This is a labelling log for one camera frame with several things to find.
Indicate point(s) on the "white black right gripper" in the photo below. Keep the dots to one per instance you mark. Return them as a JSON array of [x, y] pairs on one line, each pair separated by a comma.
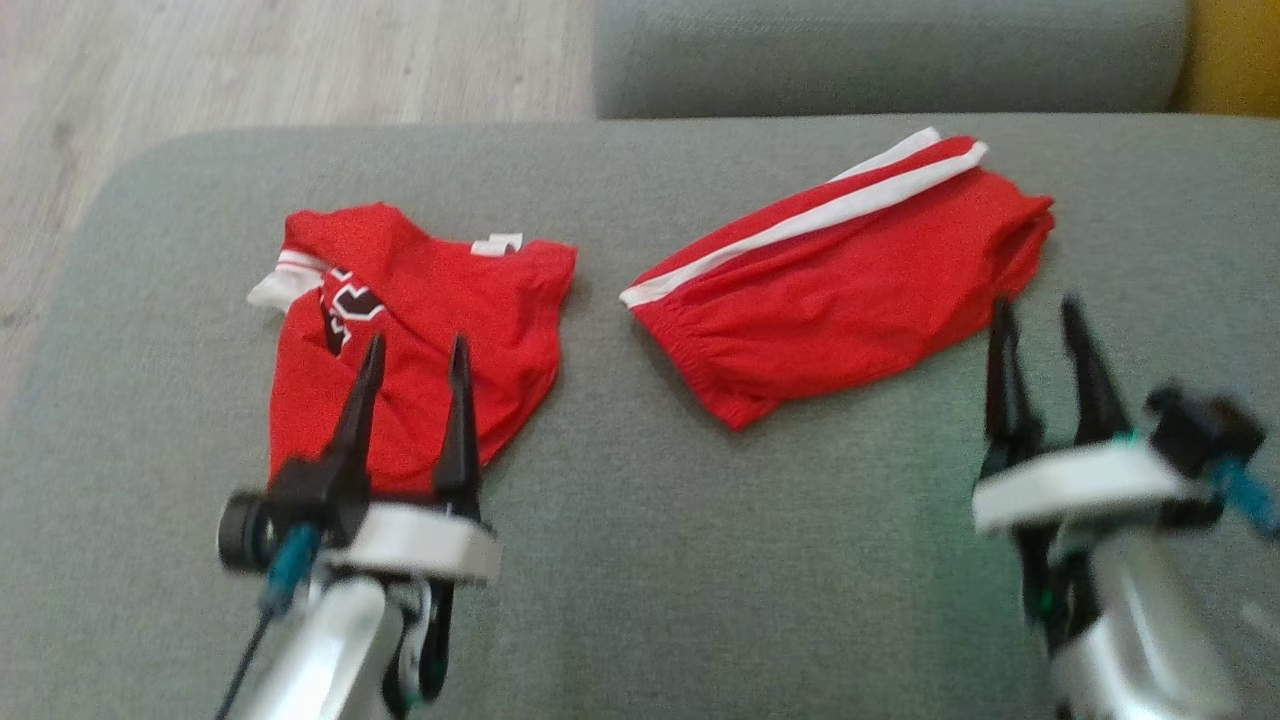
[[1070, 485]]

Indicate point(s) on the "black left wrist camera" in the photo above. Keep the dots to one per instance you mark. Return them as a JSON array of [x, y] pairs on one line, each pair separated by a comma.
[[290, 500]]

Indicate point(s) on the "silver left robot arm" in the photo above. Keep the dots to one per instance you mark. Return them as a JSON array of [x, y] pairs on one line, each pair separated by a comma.
[[320, 660]]

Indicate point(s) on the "red white basketball jersey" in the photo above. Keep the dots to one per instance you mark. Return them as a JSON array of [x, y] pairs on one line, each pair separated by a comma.
[[450, 300]]

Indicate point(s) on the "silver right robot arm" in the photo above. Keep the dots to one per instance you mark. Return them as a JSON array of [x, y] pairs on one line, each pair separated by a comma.
[[1150, 640]]

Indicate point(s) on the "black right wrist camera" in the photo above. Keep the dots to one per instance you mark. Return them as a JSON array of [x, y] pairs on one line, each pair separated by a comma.
[[1200, 430]]

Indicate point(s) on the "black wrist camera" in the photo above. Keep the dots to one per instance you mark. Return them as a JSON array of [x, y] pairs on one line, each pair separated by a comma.
[[1200, 430], [290, 500]]

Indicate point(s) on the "grey fabric sofa cushion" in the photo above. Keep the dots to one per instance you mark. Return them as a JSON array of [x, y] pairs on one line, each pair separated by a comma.
[[880, 50]]

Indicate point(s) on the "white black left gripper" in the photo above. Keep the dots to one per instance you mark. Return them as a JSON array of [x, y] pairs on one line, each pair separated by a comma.
[[420, 545]]

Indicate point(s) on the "grey fabric sofa seat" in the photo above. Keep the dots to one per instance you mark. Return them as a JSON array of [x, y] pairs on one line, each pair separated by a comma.
[[700, 560]]

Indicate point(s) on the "yellow furniture panel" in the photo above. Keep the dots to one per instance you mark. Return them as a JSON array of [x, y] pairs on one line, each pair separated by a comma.
[[1235, 55]]

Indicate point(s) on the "red shorts white stripe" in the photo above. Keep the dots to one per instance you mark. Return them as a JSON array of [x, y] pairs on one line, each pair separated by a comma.
[[830, 300]]

